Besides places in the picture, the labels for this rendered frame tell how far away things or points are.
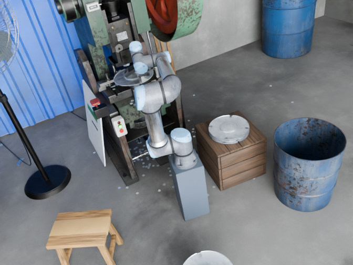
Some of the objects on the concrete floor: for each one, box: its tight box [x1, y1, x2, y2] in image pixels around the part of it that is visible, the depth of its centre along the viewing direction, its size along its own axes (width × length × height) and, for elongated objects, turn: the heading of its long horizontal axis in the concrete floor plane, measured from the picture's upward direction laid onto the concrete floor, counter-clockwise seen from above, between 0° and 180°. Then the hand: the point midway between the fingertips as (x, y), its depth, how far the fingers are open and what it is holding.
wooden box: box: [195, 110, 267, 191], centre depth 251 cm, size 40×38×35 cm
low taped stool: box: [46, 209, 123, 265], centre depth 203 cm, size 34×24×34 cm
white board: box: [82, 79, 106, 167], centre depth 286 cm, size 14×50×59 cm, turn 39°
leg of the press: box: [74, 48, 139, 187], centre depth 269 cm, size 92×12×90 cm, turn 38°
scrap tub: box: [273, 117, 347, 212], centre depth 218 cm, size 42×42×48 cm
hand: (139, 82), depth 225 cm, fingers closed
